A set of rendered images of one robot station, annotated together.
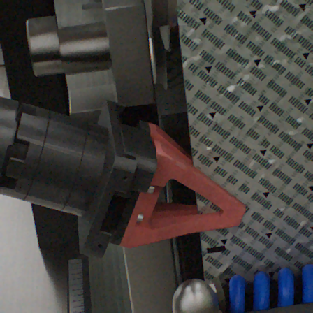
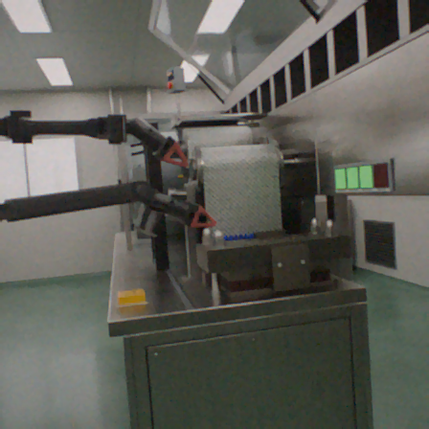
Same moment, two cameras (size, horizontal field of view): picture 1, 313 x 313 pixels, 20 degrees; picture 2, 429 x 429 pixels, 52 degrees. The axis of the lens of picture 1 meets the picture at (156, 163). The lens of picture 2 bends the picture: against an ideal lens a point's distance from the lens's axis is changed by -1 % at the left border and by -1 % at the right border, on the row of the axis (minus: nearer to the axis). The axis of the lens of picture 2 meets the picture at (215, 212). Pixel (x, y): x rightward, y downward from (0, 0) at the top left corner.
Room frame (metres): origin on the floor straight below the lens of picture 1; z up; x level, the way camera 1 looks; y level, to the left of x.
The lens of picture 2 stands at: (-0.77, 0.16, 1.18)
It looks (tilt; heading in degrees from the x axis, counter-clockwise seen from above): 3 degrees down; 351
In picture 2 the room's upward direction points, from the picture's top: 4 degrees counter-clockwise
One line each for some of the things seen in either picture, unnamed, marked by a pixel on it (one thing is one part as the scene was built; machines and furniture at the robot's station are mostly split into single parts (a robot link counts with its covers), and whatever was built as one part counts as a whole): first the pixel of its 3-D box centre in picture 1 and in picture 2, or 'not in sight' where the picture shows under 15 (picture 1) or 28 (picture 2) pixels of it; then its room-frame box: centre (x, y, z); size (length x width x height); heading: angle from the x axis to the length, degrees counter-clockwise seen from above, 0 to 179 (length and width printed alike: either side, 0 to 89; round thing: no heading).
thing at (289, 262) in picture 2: not in sight; (290, 267); (0.32, -0.20, 0.96); 0.10 x 0.03 x 0.11; 93
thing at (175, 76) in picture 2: not in sight; (174, 79); (1.13, -0.02, 1.66); 0.07 x 0.07 x 0.10; 26
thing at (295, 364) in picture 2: not in sight; (188, 333); (1.52, -0.02, 0.43); 2.52 x 0.64 x 0.86; 3
